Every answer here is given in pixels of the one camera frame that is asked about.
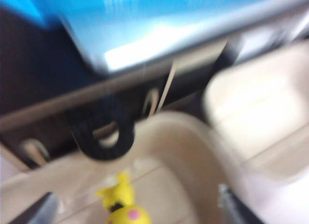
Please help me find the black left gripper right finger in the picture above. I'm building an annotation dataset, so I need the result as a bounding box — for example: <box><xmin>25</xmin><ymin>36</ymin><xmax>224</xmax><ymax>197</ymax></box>
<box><xmin>218</xmin><ymin>184</ymin><xmax>266</xmax><ymax>224</ymax></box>

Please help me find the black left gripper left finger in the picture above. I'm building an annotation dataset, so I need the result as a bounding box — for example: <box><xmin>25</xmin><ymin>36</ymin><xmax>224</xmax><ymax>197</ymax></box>
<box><xmin>9</xmin><ymin>192</ymin><xmax>60</xmax><ymax>224</ymax></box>

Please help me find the yellow doll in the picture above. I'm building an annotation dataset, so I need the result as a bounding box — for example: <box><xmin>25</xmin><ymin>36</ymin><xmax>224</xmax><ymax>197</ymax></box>
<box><xmin>96</xmin><ymin>170</ymin><xmax>152</xmax><ymax>224</ymax></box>

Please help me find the beige paper pulp box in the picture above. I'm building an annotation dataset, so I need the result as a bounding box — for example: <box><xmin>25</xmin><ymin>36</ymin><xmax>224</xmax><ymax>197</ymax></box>
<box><xmin>204</xmin><ymin>42</ymin><xmax>309</xmax><ymax>186</ymax></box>
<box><xmin>0</xmin><ymin>112</ymin><xmax>242</xmax><ymax>224</ymax></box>

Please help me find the black organizer drawer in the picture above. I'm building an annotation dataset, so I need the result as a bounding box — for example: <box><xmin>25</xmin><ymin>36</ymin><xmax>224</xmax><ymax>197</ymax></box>
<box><xmin>0</xmin><ymin>71</ymin><xmax>174</xmax><ymax>169</ymax></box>

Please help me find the wooden desk organizer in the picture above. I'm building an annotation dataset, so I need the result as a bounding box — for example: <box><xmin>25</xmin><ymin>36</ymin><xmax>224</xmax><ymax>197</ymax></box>
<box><xmin>0</xmin><ymin>6</ymin><xmax>309</xmax><ymax>170</ymax></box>

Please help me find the blue wet wipes pack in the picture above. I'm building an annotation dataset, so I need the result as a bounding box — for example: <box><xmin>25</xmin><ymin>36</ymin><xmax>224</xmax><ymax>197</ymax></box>
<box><xmin>28</xmin><ymin>0</ymin><xmax>309</xmax><ymax>72</ymax></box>

